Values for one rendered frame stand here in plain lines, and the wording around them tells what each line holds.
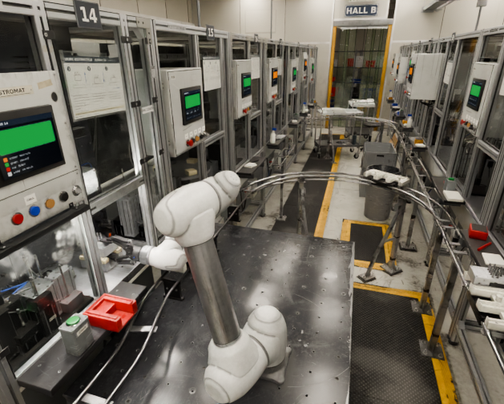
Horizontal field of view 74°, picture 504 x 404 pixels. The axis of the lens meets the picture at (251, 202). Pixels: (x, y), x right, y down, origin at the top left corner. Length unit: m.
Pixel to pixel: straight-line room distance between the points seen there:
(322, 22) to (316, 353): 8.58
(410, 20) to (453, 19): 0.89
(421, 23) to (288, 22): 3.13
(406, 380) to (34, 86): 2.43
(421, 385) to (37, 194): 2.29
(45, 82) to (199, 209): 0.64
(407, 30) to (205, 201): 8.70
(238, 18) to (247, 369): 9.32
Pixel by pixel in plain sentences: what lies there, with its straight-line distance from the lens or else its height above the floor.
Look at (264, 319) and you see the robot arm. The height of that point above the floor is 0.95.
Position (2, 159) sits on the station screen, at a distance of 1.17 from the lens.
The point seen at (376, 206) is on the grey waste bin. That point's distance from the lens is 4.25.
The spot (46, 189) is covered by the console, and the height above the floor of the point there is 1.47.
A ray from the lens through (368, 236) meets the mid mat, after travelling 3.94.
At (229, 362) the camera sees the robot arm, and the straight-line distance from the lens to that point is 1.23.
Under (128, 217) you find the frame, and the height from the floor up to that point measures 1.05.
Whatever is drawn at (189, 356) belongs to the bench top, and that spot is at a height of 0.68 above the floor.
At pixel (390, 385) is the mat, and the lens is 2.48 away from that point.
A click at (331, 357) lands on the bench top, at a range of 1.61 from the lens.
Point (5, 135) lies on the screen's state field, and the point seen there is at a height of 1.67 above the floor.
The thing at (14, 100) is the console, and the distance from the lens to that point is 1.22.
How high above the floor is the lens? 1.87
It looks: 24 degrees down
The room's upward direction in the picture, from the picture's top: 1 degrees counter-clockwise
